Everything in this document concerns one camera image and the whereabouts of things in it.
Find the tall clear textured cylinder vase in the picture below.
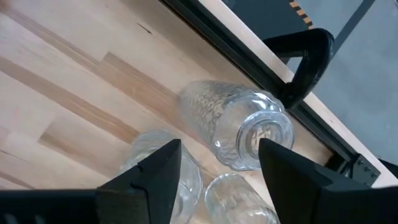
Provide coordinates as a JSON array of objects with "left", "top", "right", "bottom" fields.
[{"left": 178, "top": 80, "right": 295, "bottom": 172}]

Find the clear smooth jar vase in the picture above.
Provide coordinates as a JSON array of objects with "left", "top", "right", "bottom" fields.
[{"left": 204, "top": 172, "right": 280, "bottom": 224}]

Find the clear crosshatched jar vase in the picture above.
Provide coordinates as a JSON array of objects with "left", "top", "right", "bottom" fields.
[{"left": 118, "top": 129, "right": 203, "bottom": 224}]

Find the black table edge rail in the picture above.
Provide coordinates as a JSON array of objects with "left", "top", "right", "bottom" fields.
[{"left": 159, "top": 0, "right": 358, "bottom": 166}]

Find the black corner bracket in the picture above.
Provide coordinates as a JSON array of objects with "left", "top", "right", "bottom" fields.
[{"left": 326, "top": 151, "right": 382, "bottom": 187}]

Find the black hazard-striped cable cover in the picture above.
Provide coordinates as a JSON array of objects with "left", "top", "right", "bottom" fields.
[{"left": 222, "top": 0, "right": 315, "bottom": 41}]

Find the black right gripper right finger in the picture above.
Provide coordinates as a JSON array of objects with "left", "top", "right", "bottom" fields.
[{"left": 258, "top": 138, "right": 398, "bottom": 224}]

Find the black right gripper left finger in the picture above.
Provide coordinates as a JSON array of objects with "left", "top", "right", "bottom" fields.
[{"left": 0, "top": 138, "right": 182, "bottom": 224}]

